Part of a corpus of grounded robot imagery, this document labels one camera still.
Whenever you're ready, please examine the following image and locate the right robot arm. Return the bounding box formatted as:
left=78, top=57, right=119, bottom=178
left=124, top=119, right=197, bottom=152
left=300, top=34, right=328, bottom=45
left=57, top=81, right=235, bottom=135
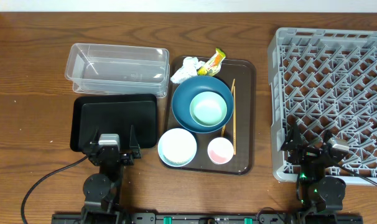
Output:
left=281, top=124, right=350, bottom=223

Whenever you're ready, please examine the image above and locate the small pink cup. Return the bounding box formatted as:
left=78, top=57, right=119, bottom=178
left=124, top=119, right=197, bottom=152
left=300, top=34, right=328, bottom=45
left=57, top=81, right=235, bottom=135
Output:
left=207, top=137, right=234, bottom=165

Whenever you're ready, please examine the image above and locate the small mint green bowl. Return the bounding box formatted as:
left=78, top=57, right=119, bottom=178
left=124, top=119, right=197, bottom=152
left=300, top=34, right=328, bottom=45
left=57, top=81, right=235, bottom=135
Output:
left=190, top=91, right=227, bottom=127

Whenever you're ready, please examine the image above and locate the black plastic tray bin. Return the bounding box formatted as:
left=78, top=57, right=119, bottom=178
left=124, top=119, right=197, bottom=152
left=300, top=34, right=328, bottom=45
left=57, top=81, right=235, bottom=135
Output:
left=70, top=94, right=158, bottom=152

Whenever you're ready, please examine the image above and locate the white tissue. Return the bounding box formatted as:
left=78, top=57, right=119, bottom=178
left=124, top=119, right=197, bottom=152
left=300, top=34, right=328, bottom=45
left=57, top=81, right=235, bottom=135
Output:
left=170, top=57, right=205, bottom=84

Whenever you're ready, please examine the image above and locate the brown serving tray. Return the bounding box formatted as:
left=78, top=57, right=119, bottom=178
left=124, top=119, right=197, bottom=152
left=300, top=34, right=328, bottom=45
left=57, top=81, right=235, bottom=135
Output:
left=164, top=59, right=256, bottom=175

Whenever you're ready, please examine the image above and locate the yellow snack wrapper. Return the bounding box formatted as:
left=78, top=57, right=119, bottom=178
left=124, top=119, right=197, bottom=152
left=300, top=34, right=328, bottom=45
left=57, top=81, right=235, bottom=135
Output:
left=197, top=48, right=226, bottom=77

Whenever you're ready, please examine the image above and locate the clear plastic bin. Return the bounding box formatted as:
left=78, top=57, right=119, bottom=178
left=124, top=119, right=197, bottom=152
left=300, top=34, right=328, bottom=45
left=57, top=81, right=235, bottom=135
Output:
left=65, top=43, right=170, bottom=98

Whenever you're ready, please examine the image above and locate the large dark blue bowl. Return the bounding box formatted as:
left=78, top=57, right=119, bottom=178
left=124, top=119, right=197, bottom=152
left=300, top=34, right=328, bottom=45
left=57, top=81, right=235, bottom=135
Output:
left=171, top=76, right=234, bottom=133

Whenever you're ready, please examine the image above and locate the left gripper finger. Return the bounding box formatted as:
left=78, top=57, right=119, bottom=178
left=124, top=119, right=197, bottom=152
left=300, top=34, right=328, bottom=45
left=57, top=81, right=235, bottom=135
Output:
left=83, top=129, right=99, bottom=149
left=129, top=125, right=141, bottom=152

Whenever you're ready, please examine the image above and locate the wooden chopstick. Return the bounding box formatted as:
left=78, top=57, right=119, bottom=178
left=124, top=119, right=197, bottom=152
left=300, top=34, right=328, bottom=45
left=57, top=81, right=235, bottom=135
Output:
left=221, top=78, right=235, bottom=137
left=233, top=86, right=236, bottom=155

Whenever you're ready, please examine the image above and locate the grey dishwasher rack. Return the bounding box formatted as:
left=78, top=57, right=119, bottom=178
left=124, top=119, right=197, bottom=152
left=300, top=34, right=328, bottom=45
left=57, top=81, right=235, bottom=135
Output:
left=268, top=27, right=377, bottom=185

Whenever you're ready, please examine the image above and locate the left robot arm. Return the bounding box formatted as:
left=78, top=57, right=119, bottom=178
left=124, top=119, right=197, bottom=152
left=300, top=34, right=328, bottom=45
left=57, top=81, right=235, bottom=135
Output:
left=80, top=126, right=141, bottom=224

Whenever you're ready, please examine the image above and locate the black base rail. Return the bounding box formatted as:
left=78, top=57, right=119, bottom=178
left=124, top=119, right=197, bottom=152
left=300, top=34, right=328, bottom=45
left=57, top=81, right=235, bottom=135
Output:
left=50, top=212, right=363, bottom=224

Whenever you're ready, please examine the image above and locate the light blue rice bowl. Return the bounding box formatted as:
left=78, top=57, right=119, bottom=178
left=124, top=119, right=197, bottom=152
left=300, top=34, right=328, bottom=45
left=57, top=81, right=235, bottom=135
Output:
left=157, top=128, right=197, bottom=167

